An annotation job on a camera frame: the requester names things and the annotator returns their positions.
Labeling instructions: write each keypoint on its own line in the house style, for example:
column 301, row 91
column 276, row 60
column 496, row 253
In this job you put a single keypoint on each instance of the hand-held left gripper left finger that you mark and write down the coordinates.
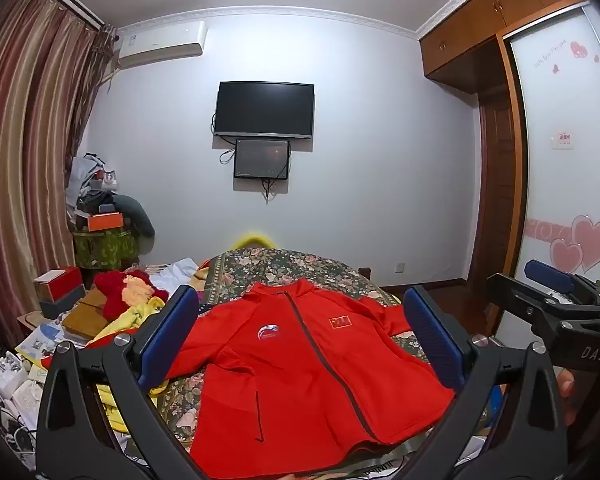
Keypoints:
column 169, row 342

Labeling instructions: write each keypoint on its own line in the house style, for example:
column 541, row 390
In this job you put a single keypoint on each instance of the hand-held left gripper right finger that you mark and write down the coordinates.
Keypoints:
column 432, row 342

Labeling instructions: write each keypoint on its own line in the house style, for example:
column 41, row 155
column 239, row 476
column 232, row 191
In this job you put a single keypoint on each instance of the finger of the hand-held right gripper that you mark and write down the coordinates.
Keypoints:
column 512, row 297
column 550, row 274

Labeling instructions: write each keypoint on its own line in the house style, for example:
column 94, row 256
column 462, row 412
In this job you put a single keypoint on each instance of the red zip jacket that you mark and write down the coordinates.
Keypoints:
column 290, row 385

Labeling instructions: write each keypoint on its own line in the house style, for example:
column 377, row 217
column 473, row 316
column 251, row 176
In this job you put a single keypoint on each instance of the white clothes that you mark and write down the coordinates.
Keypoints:
column 177, row 272

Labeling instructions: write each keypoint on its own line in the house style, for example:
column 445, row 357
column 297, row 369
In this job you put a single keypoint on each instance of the person's right hand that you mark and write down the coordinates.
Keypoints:
column 567, row 390

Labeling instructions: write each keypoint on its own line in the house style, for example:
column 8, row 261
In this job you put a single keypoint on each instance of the yellow cloth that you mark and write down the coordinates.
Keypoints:
column 130, row 317

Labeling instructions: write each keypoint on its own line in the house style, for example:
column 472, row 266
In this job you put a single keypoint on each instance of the red plush toy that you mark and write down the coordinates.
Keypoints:
column 112, row 292

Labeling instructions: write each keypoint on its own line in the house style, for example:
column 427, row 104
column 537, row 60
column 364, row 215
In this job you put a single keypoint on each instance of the brown cardboard box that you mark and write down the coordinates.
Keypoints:
column 87, row 310

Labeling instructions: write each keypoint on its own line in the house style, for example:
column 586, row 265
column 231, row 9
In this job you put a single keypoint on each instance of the brown wooden door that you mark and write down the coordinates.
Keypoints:
column 497, row 190

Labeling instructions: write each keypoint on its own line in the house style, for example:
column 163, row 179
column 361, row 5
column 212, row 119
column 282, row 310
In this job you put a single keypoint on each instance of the dark grey box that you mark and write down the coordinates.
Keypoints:
column 62, row 307

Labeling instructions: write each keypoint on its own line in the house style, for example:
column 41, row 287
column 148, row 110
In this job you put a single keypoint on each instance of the red box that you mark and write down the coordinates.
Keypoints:
column 65, row 282

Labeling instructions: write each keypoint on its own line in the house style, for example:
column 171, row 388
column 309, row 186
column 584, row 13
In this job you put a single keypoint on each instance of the pile of printed booklets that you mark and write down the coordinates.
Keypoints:
column 40, row 342

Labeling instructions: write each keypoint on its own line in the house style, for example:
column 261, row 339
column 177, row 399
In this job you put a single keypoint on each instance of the dark green cushion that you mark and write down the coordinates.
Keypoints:
column 137, row 215

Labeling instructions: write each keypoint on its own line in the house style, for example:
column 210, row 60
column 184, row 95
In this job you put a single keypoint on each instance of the yellow fluffy item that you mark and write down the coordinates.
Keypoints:
column 250, row 239

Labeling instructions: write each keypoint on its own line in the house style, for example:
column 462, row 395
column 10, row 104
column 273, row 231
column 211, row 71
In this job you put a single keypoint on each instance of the floral bed blanket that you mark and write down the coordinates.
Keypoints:
column 280, row 265

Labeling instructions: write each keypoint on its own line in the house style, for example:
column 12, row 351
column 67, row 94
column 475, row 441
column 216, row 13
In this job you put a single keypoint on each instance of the orange box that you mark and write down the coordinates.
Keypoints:
column 105, row 222

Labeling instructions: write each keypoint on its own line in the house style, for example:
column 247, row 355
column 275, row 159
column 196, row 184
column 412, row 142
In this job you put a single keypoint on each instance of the striped brown curtain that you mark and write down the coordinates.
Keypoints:
column 25, row 135

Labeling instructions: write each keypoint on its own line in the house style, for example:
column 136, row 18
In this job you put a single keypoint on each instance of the wooden overhead cabinets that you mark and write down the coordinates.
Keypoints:
column 485, row 20

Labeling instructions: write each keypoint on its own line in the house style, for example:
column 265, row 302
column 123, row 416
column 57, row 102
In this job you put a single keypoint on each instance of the white air conditioner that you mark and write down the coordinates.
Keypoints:
column 160, row 42

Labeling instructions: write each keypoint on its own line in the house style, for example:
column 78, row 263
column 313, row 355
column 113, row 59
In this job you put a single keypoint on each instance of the white wall socket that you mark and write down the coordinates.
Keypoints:
column 400, row 267

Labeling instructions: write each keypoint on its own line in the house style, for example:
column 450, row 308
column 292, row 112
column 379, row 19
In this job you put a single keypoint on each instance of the wooden bed post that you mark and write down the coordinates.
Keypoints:
column 366, row 273

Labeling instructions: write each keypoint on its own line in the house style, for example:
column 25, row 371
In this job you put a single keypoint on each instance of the small black wall monitor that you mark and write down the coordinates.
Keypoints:
column 261, row 159

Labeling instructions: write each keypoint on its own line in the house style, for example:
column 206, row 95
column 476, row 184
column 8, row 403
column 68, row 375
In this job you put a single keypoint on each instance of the black wall television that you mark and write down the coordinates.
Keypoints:
column 265, row 109

